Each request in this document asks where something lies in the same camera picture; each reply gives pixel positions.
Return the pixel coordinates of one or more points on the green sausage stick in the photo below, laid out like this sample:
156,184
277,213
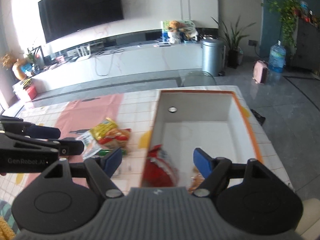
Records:
104,152

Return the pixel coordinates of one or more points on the orange vase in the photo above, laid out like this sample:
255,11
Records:
17,69

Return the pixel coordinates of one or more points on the orange nut snack packet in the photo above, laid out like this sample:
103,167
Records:
196,180

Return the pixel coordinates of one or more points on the black wall television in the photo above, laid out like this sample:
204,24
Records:
63,17

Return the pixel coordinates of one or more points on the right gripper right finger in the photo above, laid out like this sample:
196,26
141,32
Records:
214,172

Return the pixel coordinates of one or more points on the hanging ivy plant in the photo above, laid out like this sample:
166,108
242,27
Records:
279,23

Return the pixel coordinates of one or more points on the red storage box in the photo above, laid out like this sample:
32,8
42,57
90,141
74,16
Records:
29,93

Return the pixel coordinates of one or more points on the teddy bear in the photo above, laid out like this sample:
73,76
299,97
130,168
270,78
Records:
174,31

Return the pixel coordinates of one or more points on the white carrot-stick snack bag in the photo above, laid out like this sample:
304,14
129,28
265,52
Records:
91,147

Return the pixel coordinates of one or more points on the pink table mat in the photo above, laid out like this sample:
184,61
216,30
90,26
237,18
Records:
75,117

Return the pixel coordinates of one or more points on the orange cardboard box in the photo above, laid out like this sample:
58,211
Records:
213,120

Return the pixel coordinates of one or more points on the small potted plant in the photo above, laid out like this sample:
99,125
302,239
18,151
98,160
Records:
36,57

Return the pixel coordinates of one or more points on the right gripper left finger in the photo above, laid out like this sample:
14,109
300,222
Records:
99,172

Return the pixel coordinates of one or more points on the white tv cabinet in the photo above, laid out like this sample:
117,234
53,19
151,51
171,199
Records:
132,60

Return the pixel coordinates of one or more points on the blue water bottle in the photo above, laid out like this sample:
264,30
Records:
277,57

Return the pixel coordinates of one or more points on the dark cabinet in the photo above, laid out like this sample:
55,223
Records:
307,47

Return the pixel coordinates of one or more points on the silver trash bin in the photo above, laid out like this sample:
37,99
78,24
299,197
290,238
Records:
212,56

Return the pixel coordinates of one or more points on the round paper fan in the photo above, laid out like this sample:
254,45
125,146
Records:
190,29

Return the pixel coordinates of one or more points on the red orange snack bag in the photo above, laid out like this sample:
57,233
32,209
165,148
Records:
115,138

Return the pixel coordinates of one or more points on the yellow snack packet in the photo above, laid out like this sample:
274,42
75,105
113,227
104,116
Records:
99,131

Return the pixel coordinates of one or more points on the white wifi router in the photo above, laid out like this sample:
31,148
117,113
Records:
84,52

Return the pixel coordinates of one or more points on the potted green plant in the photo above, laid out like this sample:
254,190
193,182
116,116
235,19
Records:
232,36

